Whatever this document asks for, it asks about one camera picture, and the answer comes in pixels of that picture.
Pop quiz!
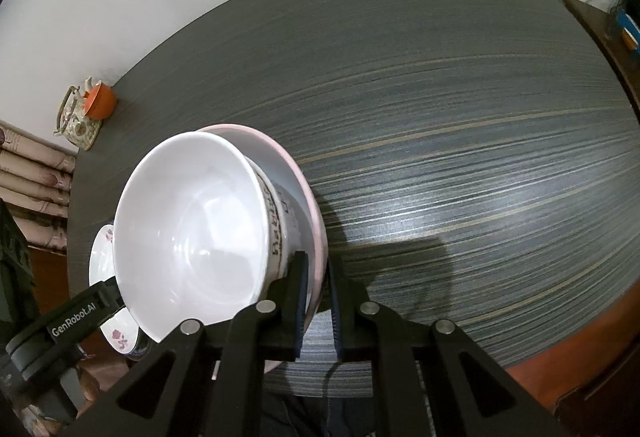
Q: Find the person's left hand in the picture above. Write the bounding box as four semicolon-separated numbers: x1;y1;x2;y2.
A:
80;352;132;405

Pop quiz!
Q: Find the blue box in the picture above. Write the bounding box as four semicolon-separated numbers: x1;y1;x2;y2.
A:
616;12;640;50

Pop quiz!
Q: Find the black cable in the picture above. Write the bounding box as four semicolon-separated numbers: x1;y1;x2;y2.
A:
322;357;342;423

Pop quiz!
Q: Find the floral ceramic teapot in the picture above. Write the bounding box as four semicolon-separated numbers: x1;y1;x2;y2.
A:
54;78;103;152

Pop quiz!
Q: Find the white bowl with blue print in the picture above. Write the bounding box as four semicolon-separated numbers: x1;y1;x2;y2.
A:
113;131;301;343

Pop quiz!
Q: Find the white plate with pink flowers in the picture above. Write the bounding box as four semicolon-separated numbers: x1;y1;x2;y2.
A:
89;223;142;353

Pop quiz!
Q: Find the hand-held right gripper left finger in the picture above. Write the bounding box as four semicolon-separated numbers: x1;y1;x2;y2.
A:
70;252;308;437

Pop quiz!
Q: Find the beige patterned curtain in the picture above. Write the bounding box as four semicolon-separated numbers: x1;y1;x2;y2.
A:
0;119;76;253

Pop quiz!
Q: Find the dark green object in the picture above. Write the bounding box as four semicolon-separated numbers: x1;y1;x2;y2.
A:
0;199;37;325

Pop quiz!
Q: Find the large pink bowl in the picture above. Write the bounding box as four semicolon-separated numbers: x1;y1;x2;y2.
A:
195;123;329;375

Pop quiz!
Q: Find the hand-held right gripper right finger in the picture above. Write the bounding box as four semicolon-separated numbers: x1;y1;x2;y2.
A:
327;259;566;437

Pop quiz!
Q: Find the dark wooden side cabinet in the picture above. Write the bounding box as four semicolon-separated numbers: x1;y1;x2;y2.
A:
561;0;640;118

